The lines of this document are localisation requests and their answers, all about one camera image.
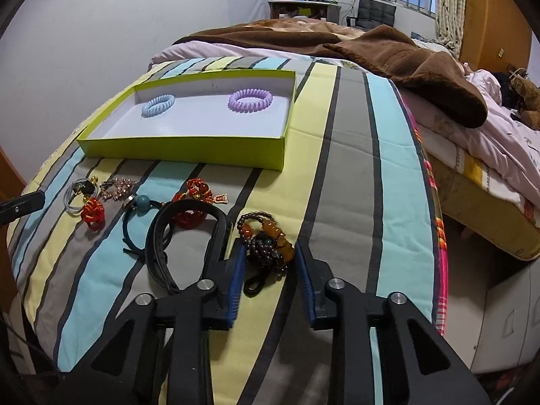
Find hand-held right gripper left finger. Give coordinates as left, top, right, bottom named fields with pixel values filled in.
left=63, top=238, right=247, bottom=405

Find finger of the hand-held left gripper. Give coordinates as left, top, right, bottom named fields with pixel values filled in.
left=0, top=192, right=46, bottom=225

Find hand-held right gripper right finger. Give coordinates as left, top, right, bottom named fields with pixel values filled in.
left=294, top=242, right=494, bottom=405

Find grey hair ties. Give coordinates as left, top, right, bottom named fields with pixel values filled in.
left=63, top=179, right=102, bottom=214

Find dark amber bead bracelet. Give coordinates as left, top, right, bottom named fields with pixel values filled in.
left=236, top=211, right=296, bottom=298

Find red knot bracelet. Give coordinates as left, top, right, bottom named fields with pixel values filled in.
left=81, top=197, right=105, bottom=231

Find black wristband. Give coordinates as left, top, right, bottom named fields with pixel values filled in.
left=144, top=199, right=233, bottom=296

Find rhinestone hair clip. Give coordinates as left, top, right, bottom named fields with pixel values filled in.
left=99, top=177, right=138, bottom=209

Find red bead bracelet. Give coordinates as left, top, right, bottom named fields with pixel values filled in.
left=172, top=178, right=231, bottom=227

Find teal bead black hair tie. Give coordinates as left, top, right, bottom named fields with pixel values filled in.
left=122, top=195, right=169, bottom=258

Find green cardboard tray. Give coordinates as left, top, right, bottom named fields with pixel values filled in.
left=77, top=70, right=297, bottom=171

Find striped quilt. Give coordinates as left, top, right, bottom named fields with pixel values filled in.
left=6, top=56, right=450, bottom=405

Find yellow patterned bed sheet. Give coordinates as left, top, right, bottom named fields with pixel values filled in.
left=426, top=127, right=540, bottom=260

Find white drawer cabinet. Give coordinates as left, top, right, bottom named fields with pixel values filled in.
left=439, top=257, right=540, bottom=374

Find pink duvet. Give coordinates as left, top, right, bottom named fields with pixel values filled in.
left=147, top=38, right=540, bottom=220

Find brown fleece blanket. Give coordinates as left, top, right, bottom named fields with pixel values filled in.
left=172, top=20, right=489, bottom=129

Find cluttered shelf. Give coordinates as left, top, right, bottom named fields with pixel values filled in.
left=269, top=0, right=342, bottom=24

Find black cloth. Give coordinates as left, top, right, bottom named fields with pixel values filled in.
left=493, top=72, right=524, bottom=110

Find black chair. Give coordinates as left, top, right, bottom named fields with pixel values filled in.
left=347, top=0, right=397, bottom=30

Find brown teddy bear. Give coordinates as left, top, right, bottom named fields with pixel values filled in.
left=508, top=67, right=540, bottom=129

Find patterned curtain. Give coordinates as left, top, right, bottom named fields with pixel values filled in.
left=434, top=0, right=467, bottom=55

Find wooden wardrobe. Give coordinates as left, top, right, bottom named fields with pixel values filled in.
left=460, top=0, right=540, bottom=81

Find blue spiral hair tie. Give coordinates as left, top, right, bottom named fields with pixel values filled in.
left=141, top=93, right=176, bottom=117

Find purple spiral hair tie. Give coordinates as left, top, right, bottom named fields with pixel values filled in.
left=228, top=88, right=273, bottom=114

